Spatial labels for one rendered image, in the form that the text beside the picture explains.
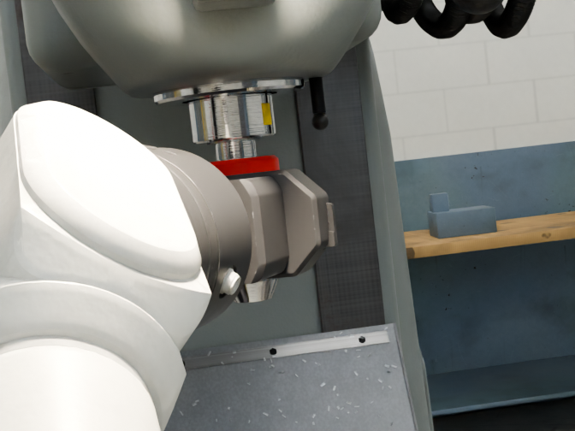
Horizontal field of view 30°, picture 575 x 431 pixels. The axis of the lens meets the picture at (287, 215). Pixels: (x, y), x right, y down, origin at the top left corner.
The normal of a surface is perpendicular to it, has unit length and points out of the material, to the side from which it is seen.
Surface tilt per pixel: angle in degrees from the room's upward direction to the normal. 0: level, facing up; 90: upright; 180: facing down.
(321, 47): 136
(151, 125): 90
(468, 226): 90
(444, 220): 90
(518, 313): 90
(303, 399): 63
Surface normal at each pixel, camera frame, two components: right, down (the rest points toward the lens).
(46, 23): -0.03, 0.06
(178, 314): 0.78, -0.07
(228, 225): 0.92, -0.23
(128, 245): 0.52, -0.29
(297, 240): -0.30, 0.07
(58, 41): 0.15, 0.19
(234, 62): 0.16, 0.85
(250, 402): 0.07, -0.41
